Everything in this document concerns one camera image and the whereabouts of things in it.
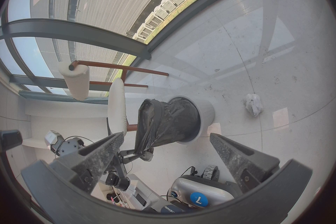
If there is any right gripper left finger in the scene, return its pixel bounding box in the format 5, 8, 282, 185
70, 132, 124, 194

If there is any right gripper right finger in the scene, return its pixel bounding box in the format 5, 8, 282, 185
209, 133, 280, 194

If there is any black plastic bag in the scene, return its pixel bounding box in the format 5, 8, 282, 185
134, 98, 201, 155

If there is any white paper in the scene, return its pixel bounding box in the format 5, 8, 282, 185
243, 93, 264, 117

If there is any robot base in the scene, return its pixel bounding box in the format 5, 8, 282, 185
160, 165, 238, 215

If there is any white trash bin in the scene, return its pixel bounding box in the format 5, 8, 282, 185
168, 96, 216, 145

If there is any wooden chair with cream cushions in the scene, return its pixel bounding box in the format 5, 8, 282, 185
58, 60, 169, 137

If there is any black cable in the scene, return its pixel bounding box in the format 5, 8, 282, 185
181, 166, 198, 179

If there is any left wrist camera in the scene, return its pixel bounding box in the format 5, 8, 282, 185
44, 130, 64, 150

